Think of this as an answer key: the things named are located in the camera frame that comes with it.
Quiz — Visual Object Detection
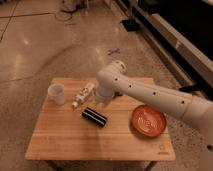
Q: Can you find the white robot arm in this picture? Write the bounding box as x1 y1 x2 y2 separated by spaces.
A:
96 61 213 136

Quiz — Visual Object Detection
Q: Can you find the translucent white cup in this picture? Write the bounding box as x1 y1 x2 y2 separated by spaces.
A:
48 84 65 105

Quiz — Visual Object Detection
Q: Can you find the orange ceramic bowl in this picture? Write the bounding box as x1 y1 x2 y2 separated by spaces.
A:
131 105 167 137

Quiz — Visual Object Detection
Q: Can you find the white small bottle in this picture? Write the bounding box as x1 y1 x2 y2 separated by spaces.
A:
72 82 95 108

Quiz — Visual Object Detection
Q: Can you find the wooden table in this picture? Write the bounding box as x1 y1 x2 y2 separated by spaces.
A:
25 78 175 161

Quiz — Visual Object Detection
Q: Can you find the black floor box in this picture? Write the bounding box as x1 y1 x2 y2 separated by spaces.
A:
121 19 140 32

